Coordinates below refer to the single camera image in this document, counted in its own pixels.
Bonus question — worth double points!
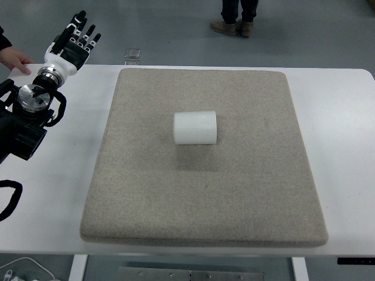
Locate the person's bare hand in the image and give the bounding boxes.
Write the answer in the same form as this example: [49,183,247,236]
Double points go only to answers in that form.
[1,47,34,75]

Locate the white table leg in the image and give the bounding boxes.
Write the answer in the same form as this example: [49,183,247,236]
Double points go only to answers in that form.
[291,257,309,281]
[68,255,88,281]

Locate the white right table leg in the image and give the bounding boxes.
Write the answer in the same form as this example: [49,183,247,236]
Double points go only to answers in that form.
[291,257,309,281]

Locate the black sleeved cable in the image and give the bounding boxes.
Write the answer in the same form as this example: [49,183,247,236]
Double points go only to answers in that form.
[0,180,23,222]

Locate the clear plastic floor box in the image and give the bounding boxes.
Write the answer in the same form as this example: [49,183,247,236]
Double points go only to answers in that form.
[124,48,141,66]

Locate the brown boot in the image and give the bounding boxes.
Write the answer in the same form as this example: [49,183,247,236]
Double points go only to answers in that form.
[236,19,253,37]
[210,21,237,36]

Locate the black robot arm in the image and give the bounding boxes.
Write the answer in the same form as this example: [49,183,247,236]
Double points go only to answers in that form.
[1,66,67,162]

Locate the person's dark trouser legs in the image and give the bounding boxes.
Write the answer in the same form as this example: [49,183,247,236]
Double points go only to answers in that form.
[220,0,260,25]

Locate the black table control panel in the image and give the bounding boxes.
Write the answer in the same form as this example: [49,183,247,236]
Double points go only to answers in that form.
[337,257,375,265]

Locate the white cable on floor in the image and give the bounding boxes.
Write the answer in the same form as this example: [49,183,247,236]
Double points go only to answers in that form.
[0,256,56,281]

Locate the left brown boot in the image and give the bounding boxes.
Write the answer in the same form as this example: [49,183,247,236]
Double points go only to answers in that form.
[210,21,237,36]

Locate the dark jacket sleeve forearm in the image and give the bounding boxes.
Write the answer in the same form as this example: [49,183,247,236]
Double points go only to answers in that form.
[0,26,12,51]

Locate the white left table leg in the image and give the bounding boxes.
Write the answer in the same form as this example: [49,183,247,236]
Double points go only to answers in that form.
[68,255,88,281]

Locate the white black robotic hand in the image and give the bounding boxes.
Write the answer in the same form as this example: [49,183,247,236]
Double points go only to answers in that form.
[38,11,101,81]

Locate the right brown boot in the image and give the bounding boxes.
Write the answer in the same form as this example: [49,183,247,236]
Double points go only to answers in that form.
[236,19,253,37]

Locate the white ribbed cup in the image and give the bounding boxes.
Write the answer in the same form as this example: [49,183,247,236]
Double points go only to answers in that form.
[173,111,217,145]

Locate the beige felt mat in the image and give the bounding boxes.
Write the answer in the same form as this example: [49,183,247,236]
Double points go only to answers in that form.
[80,68,328,248]

